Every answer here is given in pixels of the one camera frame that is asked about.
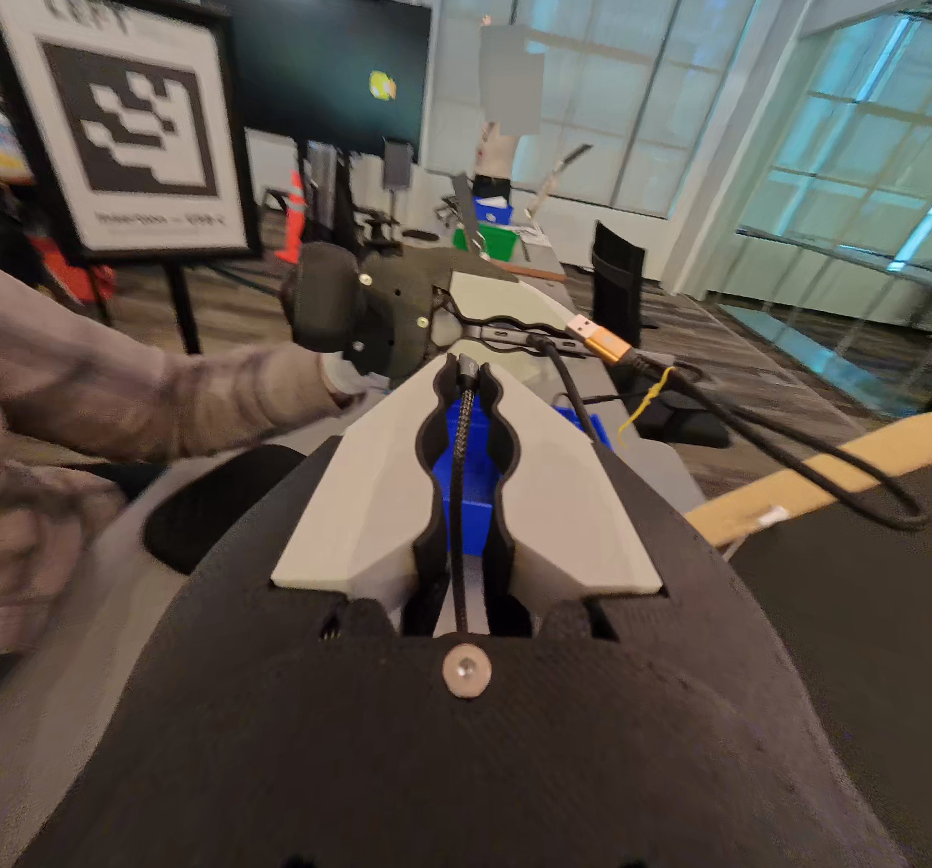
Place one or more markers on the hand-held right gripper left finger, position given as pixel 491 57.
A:
pixel 357 511

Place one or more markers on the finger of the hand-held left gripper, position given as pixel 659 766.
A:
pixel 495 297
pixel 520 373

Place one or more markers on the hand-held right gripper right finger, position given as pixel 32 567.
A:
pixel 575 519

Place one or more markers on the grey usb hub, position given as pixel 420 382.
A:
pixel 502 337

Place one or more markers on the blue plastic bin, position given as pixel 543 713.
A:
pixel 486 511

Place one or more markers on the person's left forearm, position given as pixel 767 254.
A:
pixel 182 402

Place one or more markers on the person's left hand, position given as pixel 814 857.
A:
pixel 344 377

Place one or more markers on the green plastic bin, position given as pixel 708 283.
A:
pixel 502 243

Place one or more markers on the small blue bin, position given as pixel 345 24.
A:
pixel 494 214

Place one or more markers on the grey tilted panel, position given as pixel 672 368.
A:
pixel 466 213

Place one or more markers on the black office chair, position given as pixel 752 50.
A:
pixel 617 286

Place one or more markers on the orange traffic cone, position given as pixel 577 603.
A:
pixel 293 227

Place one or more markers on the black monitor stand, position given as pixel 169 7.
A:
pixel 320 191

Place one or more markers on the grey tablet on stand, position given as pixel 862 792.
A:
pixel 397 163

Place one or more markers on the white desk lamp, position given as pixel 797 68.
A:
pixel 560 169

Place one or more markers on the black oval pad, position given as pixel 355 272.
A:
pixel 211 511

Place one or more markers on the white zip tie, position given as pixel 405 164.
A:
pixel 773 516

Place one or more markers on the large black monitor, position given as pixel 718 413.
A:
pixel 313 67

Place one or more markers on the black board with tan edge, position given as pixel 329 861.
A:
pixel 859 591

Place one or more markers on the framed marker sign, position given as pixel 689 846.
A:
pixel 145 118

